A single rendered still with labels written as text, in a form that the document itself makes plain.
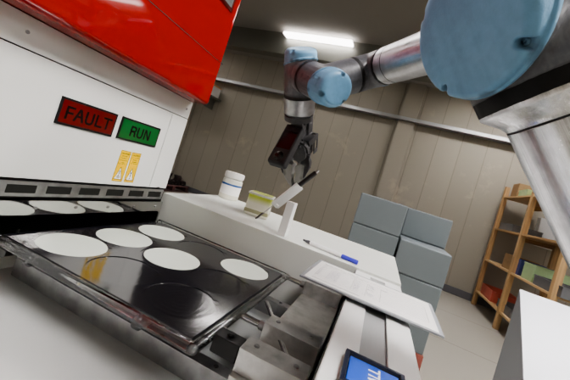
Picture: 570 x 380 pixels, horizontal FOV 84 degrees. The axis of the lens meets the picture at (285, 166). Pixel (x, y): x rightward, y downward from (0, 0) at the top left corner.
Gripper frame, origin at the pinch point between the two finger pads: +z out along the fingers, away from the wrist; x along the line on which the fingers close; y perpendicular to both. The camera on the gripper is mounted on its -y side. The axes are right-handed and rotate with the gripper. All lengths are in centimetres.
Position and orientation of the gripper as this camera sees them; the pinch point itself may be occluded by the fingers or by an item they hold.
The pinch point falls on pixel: (293, 187)
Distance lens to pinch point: 85.4
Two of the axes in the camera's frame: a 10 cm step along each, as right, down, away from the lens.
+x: -8.9, -2.3, 4.0
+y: 4.6, -4.2, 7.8
